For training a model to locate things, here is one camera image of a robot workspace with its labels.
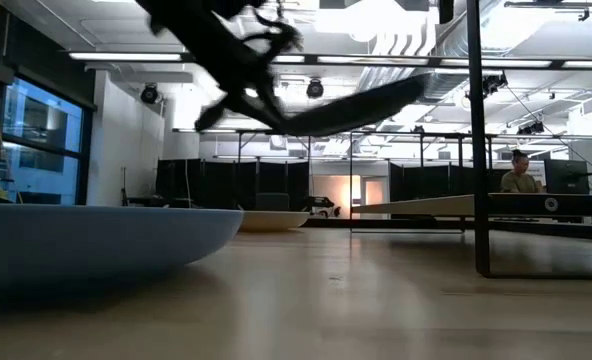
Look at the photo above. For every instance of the black camera on rig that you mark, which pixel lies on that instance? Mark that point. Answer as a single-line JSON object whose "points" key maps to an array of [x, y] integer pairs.
{"points": [[495, 84]]}

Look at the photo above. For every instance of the person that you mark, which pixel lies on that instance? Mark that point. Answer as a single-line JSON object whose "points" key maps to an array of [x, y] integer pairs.
{"points": [[518, 182]]}

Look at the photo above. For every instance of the wooden shelf with black frame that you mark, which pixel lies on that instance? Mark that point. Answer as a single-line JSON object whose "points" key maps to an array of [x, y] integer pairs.
{"points": [[478, 150]]}

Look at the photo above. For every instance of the black plate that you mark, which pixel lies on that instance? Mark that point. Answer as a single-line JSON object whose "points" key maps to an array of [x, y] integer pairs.
{"points": [[356, 107]]}

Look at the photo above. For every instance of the grey chair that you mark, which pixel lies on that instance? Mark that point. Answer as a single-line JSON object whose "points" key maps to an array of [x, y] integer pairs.
{"points": [[272, 201]]}

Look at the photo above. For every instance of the black round ceiling spotlight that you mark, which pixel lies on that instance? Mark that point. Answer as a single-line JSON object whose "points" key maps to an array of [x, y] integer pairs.
{"points": [[149, 94], [315, 89]]}

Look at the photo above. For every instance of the dark computer monitor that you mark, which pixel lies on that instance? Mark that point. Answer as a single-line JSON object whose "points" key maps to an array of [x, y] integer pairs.
{"points": [[566, 176]]}

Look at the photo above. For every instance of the large window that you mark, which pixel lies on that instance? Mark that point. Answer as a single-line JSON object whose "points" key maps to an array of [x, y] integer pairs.
{"points": [[41, 120]]}

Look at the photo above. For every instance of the blue plate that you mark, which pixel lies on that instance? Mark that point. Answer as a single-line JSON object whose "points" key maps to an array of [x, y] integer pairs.
{"points": [[101, 240]]}

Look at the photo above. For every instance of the black overhead camera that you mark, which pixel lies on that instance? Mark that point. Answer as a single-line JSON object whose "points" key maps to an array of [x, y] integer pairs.
{"points": [[446, 11]]}

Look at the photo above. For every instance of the silver ceiling duct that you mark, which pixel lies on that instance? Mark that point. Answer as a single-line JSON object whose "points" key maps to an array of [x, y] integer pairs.
{"points": [[456, 47]]}

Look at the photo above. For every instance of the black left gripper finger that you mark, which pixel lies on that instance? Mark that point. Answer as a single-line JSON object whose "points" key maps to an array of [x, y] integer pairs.
{"points": [[226, 107], [272, 102]]}

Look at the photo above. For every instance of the long ceiling strip light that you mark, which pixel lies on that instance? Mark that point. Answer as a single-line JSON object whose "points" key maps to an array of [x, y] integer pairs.
{"points": [[126, 56]]}

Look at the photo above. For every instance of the black partition panels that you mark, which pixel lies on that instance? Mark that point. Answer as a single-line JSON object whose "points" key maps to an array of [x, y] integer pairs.
{"points": [[426, 181], [206, 182]]}

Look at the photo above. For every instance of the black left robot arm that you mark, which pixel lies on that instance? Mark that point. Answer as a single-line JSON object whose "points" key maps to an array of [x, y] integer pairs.
{"points": [[186, 20]]}

